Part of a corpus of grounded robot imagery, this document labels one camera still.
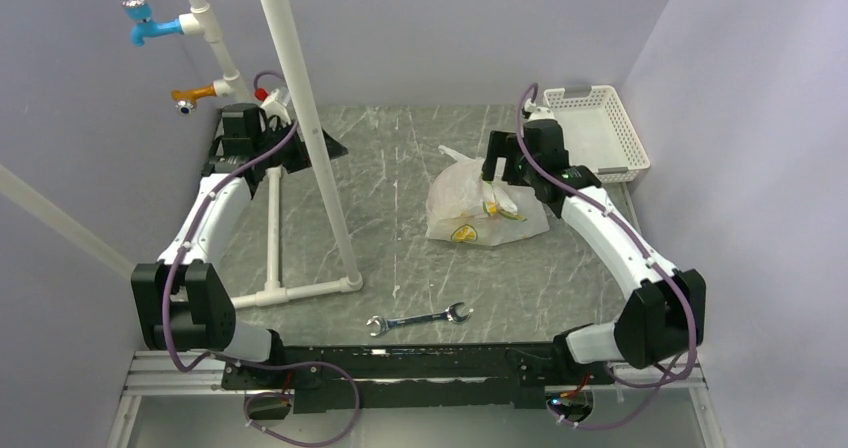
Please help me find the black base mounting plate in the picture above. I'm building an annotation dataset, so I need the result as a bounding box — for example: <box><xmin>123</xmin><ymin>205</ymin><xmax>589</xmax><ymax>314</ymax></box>
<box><xmin>221</xmin><ymin>342</ymin><xmax>612</xmax><ymax>414</ymax></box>

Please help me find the blue plastic faucet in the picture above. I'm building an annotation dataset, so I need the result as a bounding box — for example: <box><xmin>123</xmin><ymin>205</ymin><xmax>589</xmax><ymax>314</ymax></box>
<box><xmin>121</xmin><ymin>0</ymin><xmax>184</xmax><ymax>46</ymax></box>

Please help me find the purple cable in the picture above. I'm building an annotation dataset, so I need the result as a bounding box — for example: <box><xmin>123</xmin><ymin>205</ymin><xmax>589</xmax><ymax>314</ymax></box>
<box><xmin>161</xmin><ymin>70</ymin><xmax>362</xmax><ymax>448</ymax></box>
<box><xmin>515</xmin><ymin>82</ymin><xmax>699</xmax><ymax>432</ymax></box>

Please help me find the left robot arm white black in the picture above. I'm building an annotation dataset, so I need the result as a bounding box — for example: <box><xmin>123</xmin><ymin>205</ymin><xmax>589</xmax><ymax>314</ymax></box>
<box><xmin>130</xmin><ymin>100</ymin><xmax>315</xmax><ymax>388</ymax></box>

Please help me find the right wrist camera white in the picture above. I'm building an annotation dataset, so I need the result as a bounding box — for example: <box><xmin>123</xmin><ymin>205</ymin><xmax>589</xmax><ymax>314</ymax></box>
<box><xmin>522</xmin><ymin>102</ymin><xmax>555</xmax><ymax>121</ymax></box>

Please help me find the translucent white plastic bag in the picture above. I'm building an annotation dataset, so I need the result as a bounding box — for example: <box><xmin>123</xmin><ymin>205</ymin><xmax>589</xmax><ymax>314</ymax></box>
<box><xmin>426</xmin><ymin>145</ymin><xmax>550</xmax><ymax>247</ymax></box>

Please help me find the silver open-end wrench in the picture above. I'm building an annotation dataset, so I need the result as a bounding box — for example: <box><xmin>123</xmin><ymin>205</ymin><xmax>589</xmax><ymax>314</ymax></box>
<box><xmin>366</xmin><ymin>302</ymin><xmax>474</xmax><ymax>337</ymax></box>

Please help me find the white PVC pipe frame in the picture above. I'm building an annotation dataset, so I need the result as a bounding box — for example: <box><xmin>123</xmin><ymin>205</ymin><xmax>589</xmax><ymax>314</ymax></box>
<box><xmin>162</xmin><ymin>0</ymin><xmax>363</xmax><ymax>309</ymax></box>

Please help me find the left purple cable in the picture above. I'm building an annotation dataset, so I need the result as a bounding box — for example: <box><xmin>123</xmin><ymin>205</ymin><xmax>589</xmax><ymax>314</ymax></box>
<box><xmin>161</xmin><ymin>70</ymin><xmax>362</xmax><ymax>448</ymax></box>

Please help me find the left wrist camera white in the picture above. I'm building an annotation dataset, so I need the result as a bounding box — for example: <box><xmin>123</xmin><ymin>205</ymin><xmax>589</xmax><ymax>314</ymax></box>
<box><xmin>254</xmin><ymin>88</ymin><xmax>292</xmax><ymax>126</ymax></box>

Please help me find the aluminium rail frame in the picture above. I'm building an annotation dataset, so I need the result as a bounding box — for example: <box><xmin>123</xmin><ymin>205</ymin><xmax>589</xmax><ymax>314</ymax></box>
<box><xmin>107</xmin><ymin>352</ymin><xmax>728</xmax><ymax>447</ymax></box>

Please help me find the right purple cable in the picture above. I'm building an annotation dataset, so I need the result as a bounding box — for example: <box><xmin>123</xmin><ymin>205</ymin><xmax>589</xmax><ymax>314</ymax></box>
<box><xmin>515</xmin><ymin>82</ymin><xmax>699</xmax><ymax>432</ymax></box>

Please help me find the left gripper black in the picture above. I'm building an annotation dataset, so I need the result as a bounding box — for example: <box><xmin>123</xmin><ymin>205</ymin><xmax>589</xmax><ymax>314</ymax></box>
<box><xmin>254</xmin><ymin>111</ymin><xmax>348</xmax><ymax>175</ymax></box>

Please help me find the white perforated plastic basket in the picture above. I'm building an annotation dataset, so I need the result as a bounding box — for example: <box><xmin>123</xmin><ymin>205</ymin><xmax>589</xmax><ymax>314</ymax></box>
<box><xmin>544</xmin><ymin>85</ymin><xmax>651</xmax><ymax>183</ymax></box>

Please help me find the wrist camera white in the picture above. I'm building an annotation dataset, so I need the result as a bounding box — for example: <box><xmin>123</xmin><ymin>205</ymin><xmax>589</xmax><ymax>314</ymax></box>
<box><xmin>522</xmin><ymin>102</ymin><xmax>555</xmax><ymax>121</ymax></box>
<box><xmin>254</xmin><ymin>88</ymin><xmax>292</xmax><ymax>126</ymax></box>

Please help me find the orange plastic faucet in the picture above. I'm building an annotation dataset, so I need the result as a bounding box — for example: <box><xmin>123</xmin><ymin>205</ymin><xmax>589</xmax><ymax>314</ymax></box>
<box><xmin>170</xmin><ymin>84</ymin><xmax>218</xmax><ymax>116</ymax></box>

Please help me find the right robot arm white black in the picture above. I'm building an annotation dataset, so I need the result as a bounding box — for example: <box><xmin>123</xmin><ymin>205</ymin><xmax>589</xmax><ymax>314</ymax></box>
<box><xmin>482</xmin><ymin>119</ymin><xmax>706</xmax><ymax>383</ymax></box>

